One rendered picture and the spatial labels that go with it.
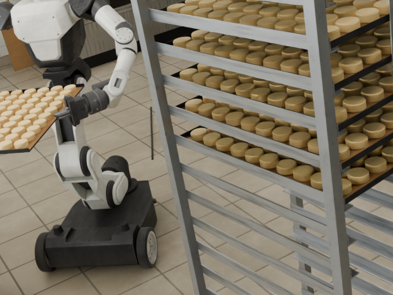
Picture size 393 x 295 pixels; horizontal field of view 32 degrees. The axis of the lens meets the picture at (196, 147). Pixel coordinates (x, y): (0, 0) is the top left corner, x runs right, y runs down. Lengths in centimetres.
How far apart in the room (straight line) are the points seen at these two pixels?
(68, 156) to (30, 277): 73
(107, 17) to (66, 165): 73
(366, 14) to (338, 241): 49
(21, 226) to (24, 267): 44
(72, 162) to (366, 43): 193
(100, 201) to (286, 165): 194
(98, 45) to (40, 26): 340
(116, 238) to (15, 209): 113
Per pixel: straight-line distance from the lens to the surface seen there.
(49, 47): 313
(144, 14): 181
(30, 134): 256
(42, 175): 466
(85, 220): 364
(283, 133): 163
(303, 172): 164
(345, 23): 145
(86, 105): 272
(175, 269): 339
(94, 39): 645
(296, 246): 172
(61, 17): 307
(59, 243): 348
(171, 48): 179
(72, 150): 324
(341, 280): 160
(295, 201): 236
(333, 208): 150
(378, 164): 165
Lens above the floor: 194
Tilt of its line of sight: 25 degrees down
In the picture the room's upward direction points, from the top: 11 degrees counter-clockwise
